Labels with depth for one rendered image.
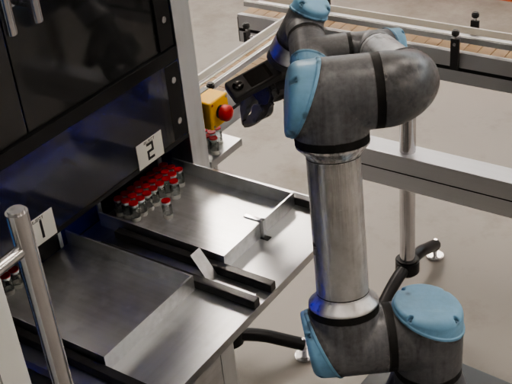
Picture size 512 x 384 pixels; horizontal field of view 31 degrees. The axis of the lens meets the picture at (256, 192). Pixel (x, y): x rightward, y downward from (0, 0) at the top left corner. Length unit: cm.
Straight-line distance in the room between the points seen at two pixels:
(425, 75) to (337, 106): 14
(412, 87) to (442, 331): 40
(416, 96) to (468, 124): 279
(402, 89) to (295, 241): 65
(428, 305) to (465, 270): 175
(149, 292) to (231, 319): 19
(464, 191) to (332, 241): 140
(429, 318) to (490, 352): 147
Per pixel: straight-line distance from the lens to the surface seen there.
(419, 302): 155
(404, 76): 137
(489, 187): 277
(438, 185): 284
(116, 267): 193
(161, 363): 168
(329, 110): 136
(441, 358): 156
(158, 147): 205
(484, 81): 259
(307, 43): 177
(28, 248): 104
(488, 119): 421
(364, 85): 136
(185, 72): 208
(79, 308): 184
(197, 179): 217
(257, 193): 208
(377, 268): 329
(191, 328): 174
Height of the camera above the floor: 201
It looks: 32 degrees down
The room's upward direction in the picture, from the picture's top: 6 degrees counter-clockwise
